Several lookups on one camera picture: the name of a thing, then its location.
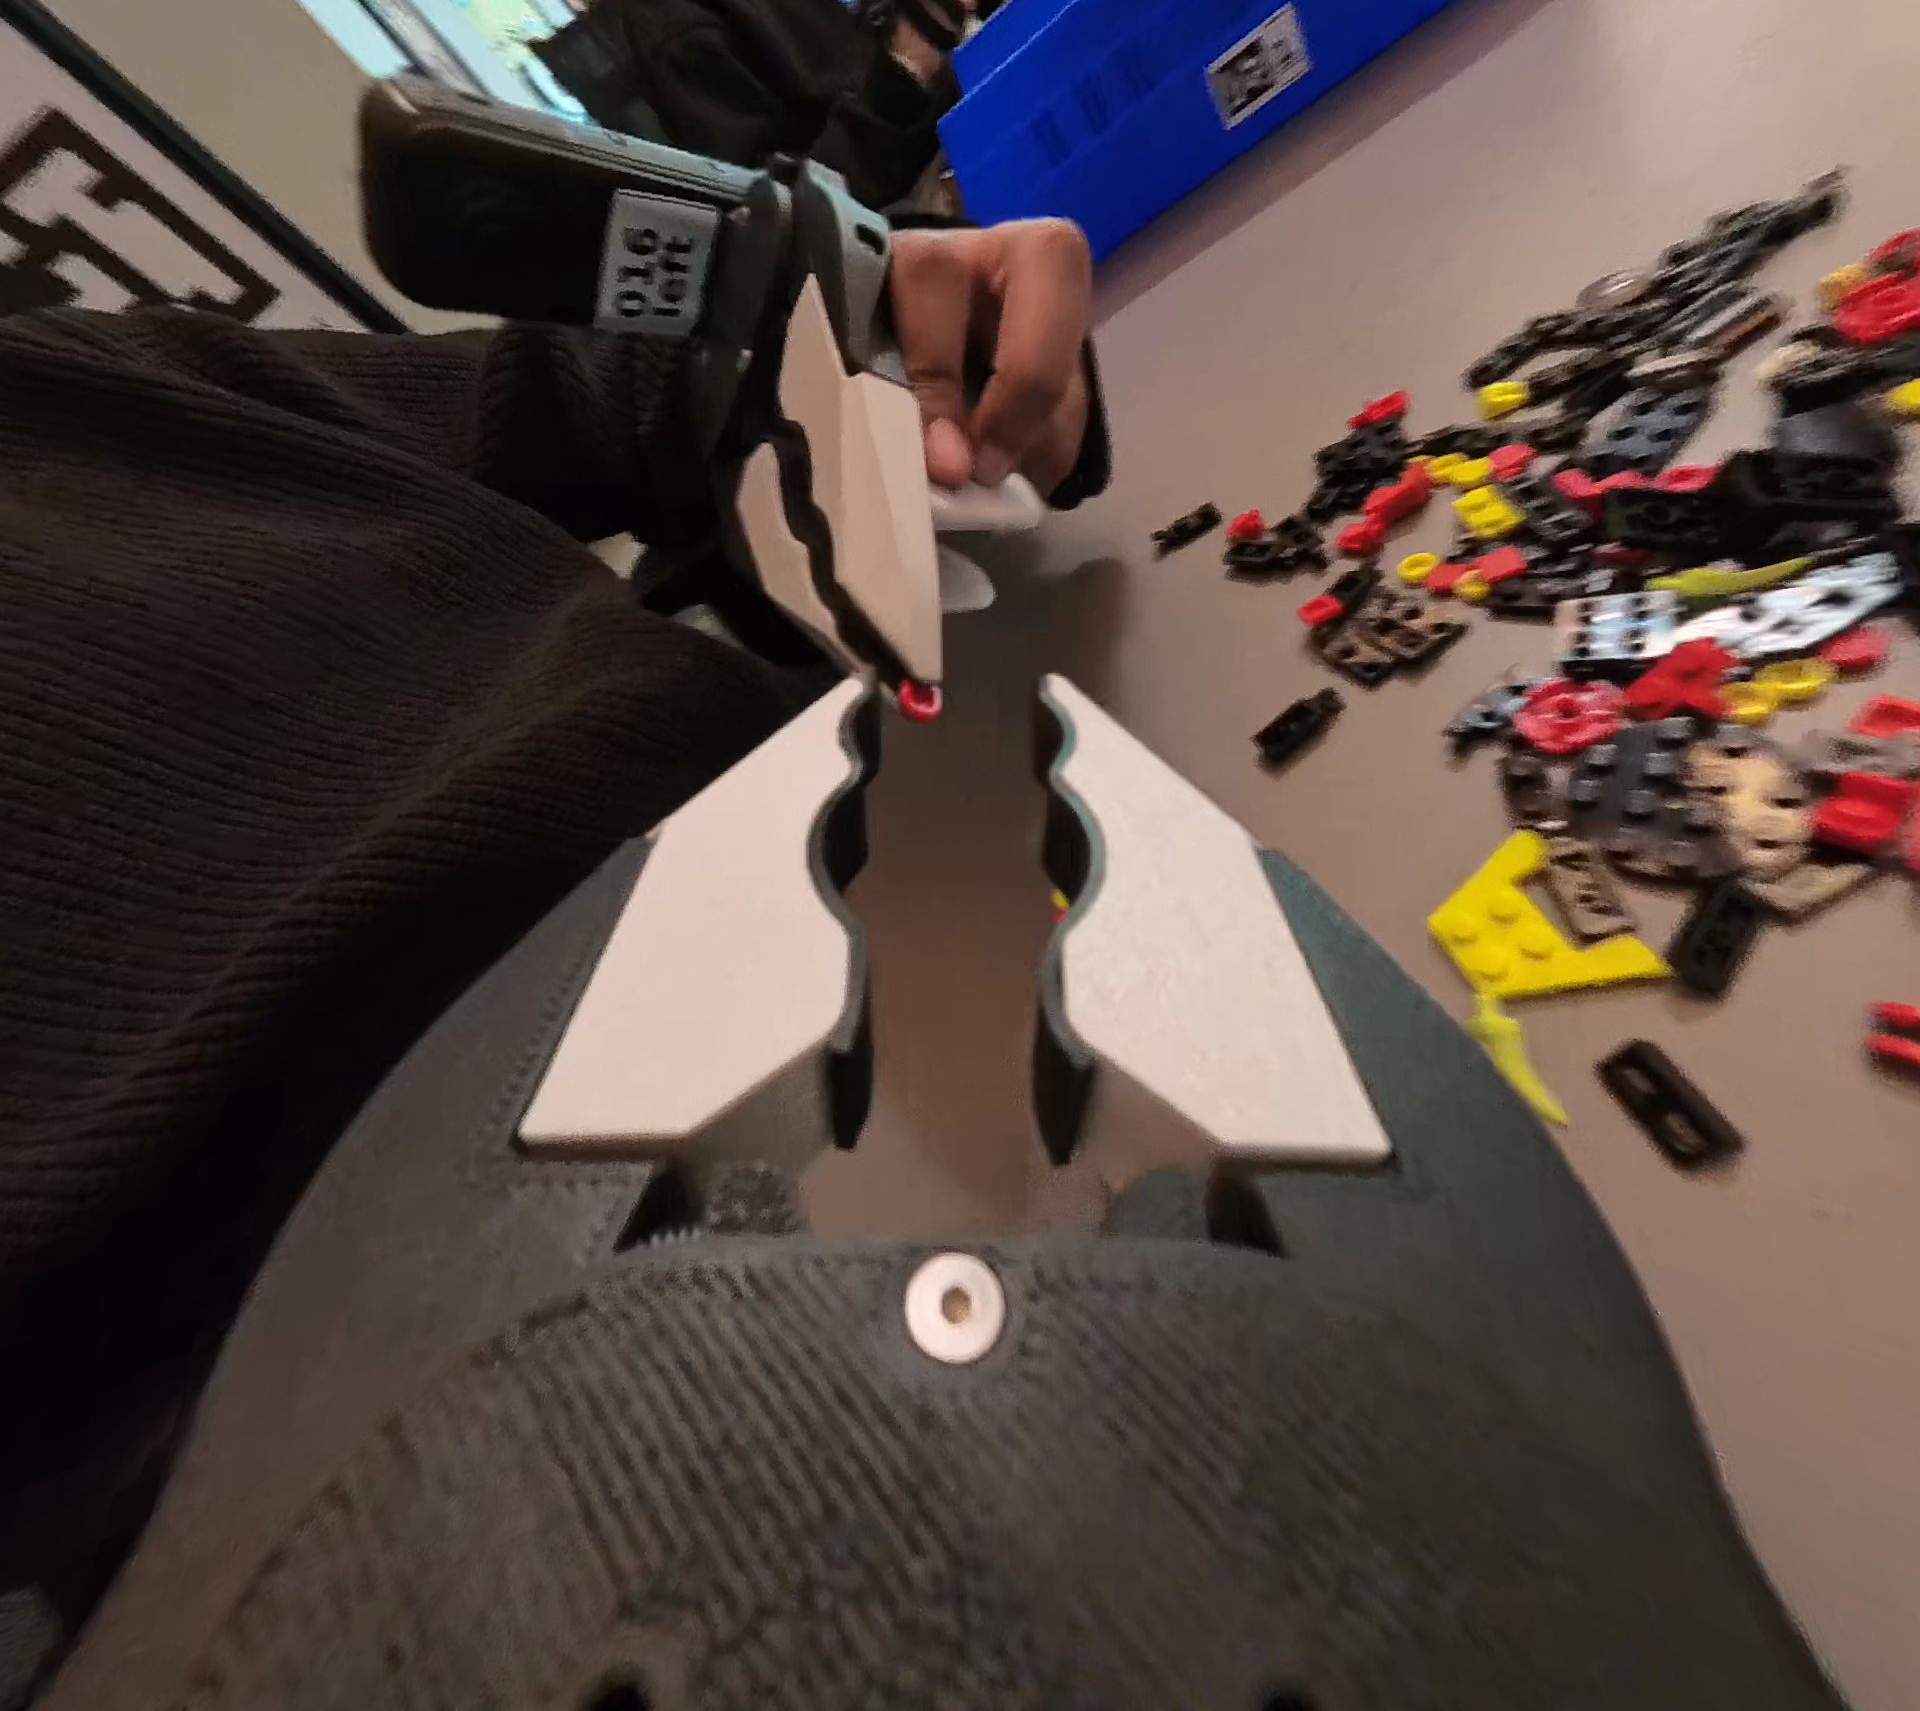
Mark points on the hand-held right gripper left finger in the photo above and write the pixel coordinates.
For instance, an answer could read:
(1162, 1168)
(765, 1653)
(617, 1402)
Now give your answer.
(706, 975)

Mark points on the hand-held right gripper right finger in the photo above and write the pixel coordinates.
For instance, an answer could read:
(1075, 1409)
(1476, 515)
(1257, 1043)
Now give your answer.
(1199, 992)

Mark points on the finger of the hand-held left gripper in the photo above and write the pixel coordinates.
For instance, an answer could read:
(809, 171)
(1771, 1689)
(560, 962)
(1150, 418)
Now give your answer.
(869, 482)
(779, 542)

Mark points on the small red round lego piece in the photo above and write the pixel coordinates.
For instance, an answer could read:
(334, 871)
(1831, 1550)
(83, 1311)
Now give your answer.
(921, 698)

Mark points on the pile of lego pieces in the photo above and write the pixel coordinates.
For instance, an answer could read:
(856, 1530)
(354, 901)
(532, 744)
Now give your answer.
(1665, 519)

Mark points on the person's left forearm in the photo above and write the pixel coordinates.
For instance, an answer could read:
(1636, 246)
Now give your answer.
(372, 465)

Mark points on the black lego clip plate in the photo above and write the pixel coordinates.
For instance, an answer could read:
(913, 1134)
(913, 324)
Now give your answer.
(1298, 726)

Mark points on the framed marker sign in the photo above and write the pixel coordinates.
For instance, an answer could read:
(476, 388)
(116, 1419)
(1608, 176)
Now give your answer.
(90, 225)

